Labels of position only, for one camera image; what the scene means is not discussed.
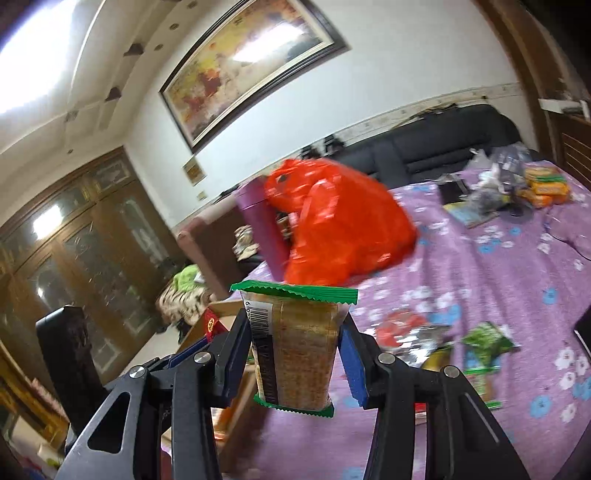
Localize purple floral tablecloth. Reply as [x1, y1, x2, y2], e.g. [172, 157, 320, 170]
[222, 159, 591, 480]

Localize shallow cardboard box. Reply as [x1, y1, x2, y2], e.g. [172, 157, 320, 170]
[178, 299, 262, 474]

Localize red white snack packet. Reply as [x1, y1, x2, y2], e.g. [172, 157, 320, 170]
[374, 310, 428, 348]

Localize clear bag of dark items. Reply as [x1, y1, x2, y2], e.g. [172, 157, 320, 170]
[466, 143, 541, 214]

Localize yellow blue booklet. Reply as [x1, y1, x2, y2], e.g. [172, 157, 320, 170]
[444, 200, 500, 230]

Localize yellow wall plaque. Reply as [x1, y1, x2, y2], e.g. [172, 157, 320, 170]
[182, 157, 206, 186]

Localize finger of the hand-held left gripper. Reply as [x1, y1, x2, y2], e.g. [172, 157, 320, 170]
[154, 338, 211, 371]

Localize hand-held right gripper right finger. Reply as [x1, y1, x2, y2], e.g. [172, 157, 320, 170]
[339, 318, 532, 480]

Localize brown armchair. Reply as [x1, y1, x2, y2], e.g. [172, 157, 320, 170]
[178, 196, 259, 301]

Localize yellow green cracker pack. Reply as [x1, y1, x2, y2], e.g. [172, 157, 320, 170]
[524, 165, 565, 184]

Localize black wallet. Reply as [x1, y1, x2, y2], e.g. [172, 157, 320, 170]
[436, 178, 470, 205]

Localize black leather sofa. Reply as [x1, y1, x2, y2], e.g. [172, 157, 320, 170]
[302, 104, 520, 190]

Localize patterned brown blanket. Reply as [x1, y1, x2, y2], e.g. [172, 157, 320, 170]
[156, 277, 211, 325]

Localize orange cracker pack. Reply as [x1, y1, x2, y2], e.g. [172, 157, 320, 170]
[527, 180, 574, 209]

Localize wooden door frame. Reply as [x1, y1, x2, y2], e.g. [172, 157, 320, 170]
[475, 0, 591, 153]

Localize plaid cloth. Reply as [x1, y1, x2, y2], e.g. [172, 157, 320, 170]
[232, 224, 259, 259]

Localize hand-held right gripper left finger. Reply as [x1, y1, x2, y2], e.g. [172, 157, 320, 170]
[55, 309, 252, 480]

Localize purple thermos bottle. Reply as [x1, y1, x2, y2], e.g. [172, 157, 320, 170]
[234, 178, 291, 281]

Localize tall dark wooden cabinet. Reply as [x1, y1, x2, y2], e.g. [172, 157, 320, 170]
[0, 145, 178, 402]

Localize green cloth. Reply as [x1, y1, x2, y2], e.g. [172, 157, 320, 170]
[172, 266, 205, 291]

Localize green pea snack packet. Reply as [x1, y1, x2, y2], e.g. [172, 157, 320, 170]
[463, 322, 515, 365]

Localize framed wall painting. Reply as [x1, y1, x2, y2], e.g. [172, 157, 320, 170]
[159, 0, 349, 154]

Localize silver foil snack packet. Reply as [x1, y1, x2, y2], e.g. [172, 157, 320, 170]
[402, 324, 456, 366]

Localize wooden sideboard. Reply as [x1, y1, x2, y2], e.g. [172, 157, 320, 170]
[538, 95, 591, 185]

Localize black smartphone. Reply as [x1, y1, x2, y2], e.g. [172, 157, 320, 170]
[573, 305, 591, 361]

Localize red plastic bag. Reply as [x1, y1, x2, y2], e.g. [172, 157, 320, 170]
[264, 158, 419, 287]

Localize green striped snack packet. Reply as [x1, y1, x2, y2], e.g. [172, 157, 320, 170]
[463, 364, 505, 410]

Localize cracker packet with green edges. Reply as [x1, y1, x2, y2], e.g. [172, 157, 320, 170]
[230, 280, 359, 420]

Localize black chair back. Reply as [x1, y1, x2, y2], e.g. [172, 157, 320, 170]
[36, 305, 100, 450]

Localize purple eyeglasses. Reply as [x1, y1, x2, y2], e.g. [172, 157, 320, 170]
[541, 220, 591, 260]

